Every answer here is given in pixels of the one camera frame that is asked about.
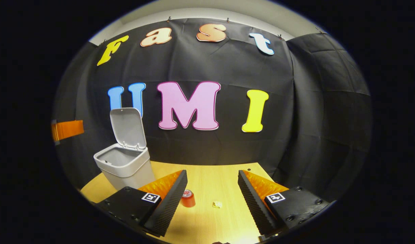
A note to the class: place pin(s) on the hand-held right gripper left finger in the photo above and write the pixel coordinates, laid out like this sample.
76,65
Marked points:
166,206

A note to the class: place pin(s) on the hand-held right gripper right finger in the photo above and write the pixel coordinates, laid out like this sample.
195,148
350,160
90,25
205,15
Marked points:
256,206

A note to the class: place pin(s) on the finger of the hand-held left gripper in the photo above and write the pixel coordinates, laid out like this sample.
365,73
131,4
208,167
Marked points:
70,129

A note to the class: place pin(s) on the red pop can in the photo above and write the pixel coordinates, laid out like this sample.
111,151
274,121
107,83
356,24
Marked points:
188,200

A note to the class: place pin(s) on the yellow paper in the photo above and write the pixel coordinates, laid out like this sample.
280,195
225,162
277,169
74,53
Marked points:
217,204

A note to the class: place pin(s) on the white desktop garbage bin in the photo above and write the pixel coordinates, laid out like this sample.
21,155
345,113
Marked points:
126,162

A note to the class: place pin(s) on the wooden desktop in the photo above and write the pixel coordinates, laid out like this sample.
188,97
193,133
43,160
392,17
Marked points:
211,183

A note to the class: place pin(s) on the black backdrop cloth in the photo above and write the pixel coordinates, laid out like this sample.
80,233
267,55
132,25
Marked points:
211,67

